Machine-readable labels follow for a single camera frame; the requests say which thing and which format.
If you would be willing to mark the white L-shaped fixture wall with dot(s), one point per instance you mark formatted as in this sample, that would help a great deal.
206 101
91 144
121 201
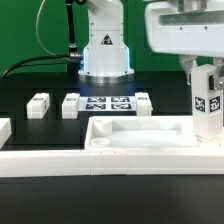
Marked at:
42 163

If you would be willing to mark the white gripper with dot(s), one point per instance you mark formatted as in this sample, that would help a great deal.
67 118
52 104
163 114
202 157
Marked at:
188 34

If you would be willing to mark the white block at left edge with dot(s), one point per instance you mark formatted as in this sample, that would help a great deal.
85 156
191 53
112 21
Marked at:
5 130

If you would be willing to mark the fiducial marker sheet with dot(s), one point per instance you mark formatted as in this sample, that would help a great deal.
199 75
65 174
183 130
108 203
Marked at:
107 103

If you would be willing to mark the white desk top panel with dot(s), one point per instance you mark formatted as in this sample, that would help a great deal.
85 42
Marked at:
152 145

